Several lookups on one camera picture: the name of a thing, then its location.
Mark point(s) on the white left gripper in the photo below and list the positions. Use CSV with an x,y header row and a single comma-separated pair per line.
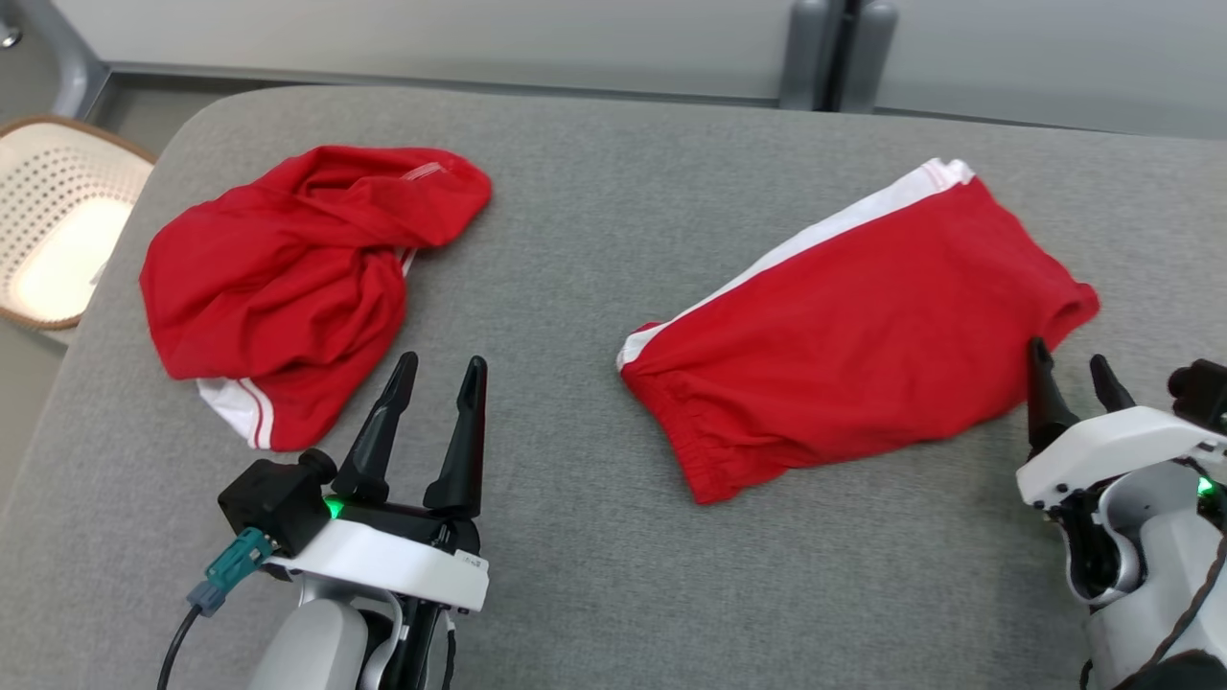
x,y
393,565

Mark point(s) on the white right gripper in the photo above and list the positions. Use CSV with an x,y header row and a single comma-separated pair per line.
x,y
1102,450

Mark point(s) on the red basketball jersey white sleeves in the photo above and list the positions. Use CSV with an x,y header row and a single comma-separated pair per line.
x,y
278,287

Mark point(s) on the red shorts with white stripe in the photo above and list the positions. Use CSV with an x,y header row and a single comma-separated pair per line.
x,y
863,335

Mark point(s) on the beige perforated laundry basket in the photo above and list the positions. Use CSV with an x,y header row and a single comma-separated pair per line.
x,y
57,220

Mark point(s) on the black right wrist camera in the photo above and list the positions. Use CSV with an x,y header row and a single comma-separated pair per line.
x,y
1203,388

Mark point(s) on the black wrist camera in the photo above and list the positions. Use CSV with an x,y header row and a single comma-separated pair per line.
x,y
1203,388
273,498

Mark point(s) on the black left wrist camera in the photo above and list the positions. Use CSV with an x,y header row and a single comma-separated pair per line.
x,y
273,498

